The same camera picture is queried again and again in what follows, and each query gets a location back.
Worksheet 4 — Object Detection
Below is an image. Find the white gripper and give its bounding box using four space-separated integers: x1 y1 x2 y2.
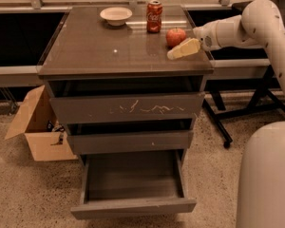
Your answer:
167 21 219 60

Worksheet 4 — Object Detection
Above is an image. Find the red apple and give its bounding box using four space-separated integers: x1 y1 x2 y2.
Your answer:
166 28 186 48

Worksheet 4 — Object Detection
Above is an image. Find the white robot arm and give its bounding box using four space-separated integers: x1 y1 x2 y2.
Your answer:
167 0 285 228

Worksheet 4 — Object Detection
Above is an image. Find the grey top drawer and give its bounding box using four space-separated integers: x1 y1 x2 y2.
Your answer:
49 92 204 124

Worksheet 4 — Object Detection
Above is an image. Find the grey drawer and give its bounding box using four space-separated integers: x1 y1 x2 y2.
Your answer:
71 150 196 219
49 92 204 124
67 130 193 155

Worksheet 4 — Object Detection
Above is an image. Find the grey drawer cabinet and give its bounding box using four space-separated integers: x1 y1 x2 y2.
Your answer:
37 5 215 220

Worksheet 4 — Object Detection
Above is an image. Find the grey middle drawer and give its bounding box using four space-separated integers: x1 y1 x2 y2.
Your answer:
67 130 193 155

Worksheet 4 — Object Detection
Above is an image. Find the grey bottom drawer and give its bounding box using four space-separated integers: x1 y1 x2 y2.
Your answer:
71 150 196 219

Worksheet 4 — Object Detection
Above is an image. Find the red cola can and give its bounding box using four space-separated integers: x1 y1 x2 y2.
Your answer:
146 0 162 33

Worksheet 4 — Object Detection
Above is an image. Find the black rolling stand table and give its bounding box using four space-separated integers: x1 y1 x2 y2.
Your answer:
201 0 285 149

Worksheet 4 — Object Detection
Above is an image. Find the white ceramic bowl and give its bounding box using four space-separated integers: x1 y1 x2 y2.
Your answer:
100 7 132 27

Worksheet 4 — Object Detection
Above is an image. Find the open cardboard box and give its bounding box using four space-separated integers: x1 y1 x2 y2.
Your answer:
5 85 77 162

